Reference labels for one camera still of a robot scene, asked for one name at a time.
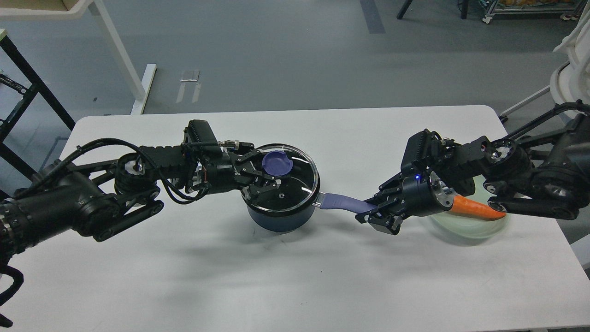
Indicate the orange carrot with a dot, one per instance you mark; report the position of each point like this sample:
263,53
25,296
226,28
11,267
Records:
466,207

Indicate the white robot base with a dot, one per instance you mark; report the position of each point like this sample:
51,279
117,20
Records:
571,81

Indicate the blue saucepan with handle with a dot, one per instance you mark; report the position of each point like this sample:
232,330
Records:
323,201

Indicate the glass lid blue knob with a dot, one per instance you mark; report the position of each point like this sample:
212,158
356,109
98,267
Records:
300,182

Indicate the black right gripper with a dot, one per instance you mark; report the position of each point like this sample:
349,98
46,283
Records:
421,195

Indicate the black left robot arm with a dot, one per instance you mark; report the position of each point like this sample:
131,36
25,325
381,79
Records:
108,185

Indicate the clear glass bowl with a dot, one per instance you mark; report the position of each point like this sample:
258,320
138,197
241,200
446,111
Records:
467,227

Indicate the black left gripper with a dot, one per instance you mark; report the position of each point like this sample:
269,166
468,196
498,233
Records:
222,165

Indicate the black metal rack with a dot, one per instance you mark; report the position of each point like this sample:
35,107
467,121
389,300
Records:
37,87

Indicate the black stand leg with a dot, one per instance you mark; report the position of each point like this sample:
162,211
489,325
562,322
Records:
403,10

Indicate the white desk leg frame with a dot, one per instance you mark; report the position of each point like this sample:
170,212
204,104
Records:
37,10

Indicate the wheeled metal cart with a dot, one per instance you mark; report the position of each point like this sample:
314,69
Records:
564,9

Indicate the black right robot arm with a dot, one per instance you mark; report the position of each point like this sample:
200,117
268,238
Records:
541,169

